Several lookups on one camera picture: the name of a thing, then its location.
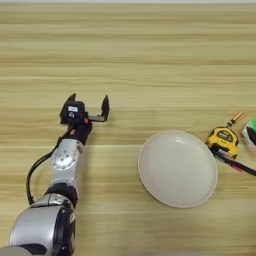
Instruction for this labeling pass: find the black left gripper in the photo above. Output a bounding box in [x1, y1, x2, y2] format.
[64, 93, 111, 146]

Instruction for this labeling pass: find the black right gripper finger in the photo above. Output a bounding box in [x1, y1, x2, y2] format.
[247, 127, 256, 147]

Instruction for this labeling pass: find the multicolour puzzle cube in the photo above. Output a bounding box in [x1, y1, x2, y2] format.
[240, 118, 256, 148]

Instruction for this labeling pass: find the yellow tape measure black strap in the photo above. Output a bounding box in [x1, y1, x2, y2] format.
[205, 126, 256, 177]

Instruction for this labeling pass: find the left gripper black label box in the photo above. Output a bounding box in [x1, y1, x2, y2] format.
[59, 100, 86, 126]

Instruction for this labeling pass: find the round white plate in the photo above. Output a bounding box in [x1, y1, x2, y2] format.
[137, 129, 219, 209]

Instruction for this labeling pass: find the small orange handle screwdriver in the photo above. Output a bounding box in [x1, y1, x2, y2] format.
[226, 111, 247, 128]

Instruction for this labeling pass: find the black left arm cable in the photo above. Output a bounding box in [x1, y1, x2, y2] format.
[25, 150, 56, 206]

